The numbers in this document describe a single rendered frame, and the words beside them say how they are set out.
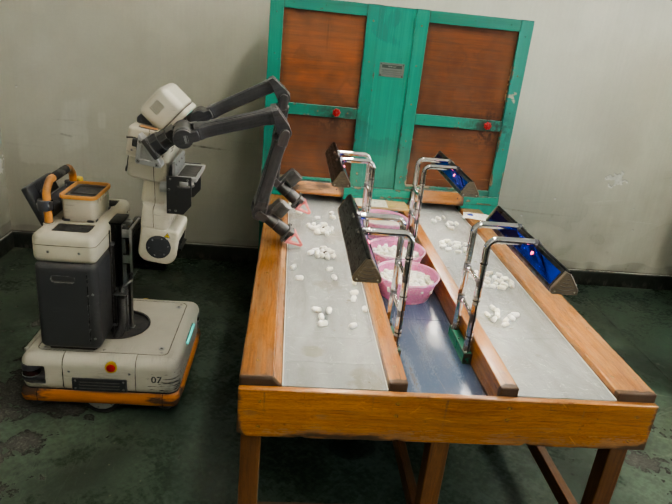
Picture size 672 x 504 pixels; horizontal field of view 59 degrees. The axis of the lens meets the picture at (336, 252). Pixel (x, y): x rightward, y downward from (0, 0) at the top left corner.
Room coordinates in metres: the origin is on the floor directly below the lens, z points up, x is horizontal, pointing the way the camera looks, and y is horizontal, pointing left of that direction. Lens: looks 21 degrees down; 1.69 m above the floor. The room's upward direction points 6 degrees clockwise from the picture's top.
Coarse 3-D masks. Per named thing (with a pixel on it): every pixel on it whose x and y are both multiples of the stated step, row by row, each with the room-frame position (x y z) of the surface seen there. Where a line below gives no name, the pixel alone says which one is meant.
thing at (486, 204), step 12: (276, 192) 3.19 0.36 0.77; (348, 192) 3.23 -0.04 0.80; (360, 192) 3.24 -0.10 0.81; (384, 192) 3.25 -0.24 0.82; (396, 192) 3.26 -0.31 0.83; (408, 192) 3.26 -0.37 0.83; (408, 204) 3.34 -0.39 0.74; (432, 204) 3.39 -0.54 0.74; (468, 204) 3.30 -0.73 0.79; (480, 204) 3.31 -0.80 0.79; (492, 204) 3.31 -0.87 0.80
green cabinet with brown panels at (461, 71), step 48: (288, 0) 3.19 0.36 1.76; (336, 0) 3.22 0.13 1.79; (288, 48) 3.20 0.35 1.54; (336, 48) 3.23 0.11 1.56; (384, 48) 3.25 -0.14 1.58; (432, 48) 3.28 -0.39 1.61; (480, 48) 3.30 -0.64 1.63; (528, 48) 3.32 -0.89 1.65; (336, 96) 3.23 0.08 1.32; (384, 96) 3.25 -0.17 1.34; (432, 96) 3.28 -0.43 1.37; (480, 96) 3.31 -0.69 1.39; (288, 144) 3.21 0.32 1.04; (336, 144) 3.23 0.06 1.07; (384, 144) 3.26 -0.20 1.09; (432, 144) 3.29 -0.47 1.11; (480, 144) 3.31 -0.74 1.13; (480, 192) 3.31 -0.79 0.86
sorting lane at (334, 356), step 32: (288, 256) 2.35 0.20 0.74; (288, 288) 2.03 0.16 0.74; (320, 288) 2.06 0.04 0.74; (352, 288) 2.09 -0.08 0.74; (288, 320) 1.78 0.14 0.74; (352, 320) 1.82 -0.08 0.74; (288, 352) 1.57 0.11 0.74; (320, 352) 1.59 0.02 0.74; (352, 352) 1.61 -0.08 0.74; (288, 384) 1.40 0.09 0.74; (320, 384) 1.42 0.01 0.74; (352, 384) 1.44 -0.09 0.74; (384, 384) 1.45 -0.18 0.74
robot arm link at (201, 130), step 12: (264, 108) 2.32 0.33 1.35; (276, 108) 2.30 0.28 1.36; (180, 120) 2.28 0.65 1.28; (216, 120) 2.27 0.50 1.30; (228, 120) 2.26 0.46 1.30; (240, 120) 2.27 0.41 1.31; (252, 120) 2.28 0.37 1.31; (264, 120) 2.29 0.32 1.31; (276, 120) 2.29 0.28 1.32; (180, 132) 2.20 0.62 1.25; (192, 132) 2.21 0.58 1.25; (204, 132) 2.24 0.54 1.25; (216, 132) 2.26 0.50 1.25; (228, 132) 2.27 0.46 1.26; (180, 144) 2.21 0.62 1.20
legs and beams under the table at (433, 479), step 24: (240, 456) 1.41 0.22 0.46; (408, 456) 1.82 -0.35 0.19; (432, 456) 1.47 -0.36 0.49; (600, 456) 1.56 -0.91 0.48; (624, 456) 1.53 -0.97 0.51; (240, 480) 1.41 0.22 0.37; (408, 480) 1.70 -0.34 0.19; (432, 480) 1.47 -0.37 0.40; (552, 480) 1.80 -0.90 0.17; (600, 480) 1.53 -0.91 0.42
